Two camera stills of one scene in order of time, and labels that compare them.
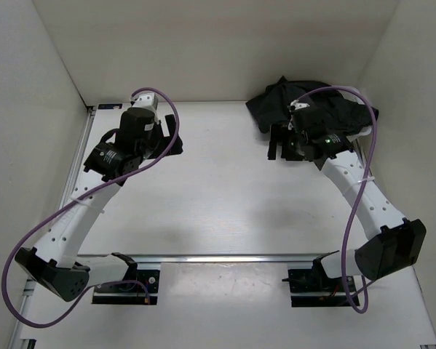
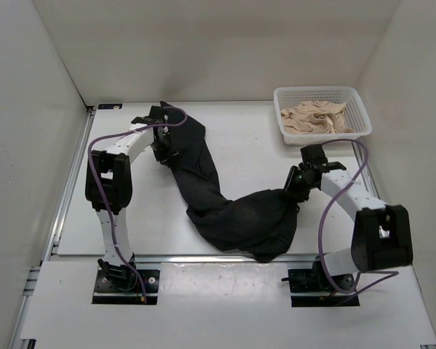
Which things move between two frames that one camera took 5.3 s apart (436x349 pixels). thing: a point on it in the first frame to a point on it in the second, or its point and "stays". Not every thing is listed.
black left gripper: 164,140 stays
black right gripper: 274,138 to 290,186
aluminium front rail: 227,259 stays
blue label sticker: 112,106 stays
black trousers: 314,105 to 263,225
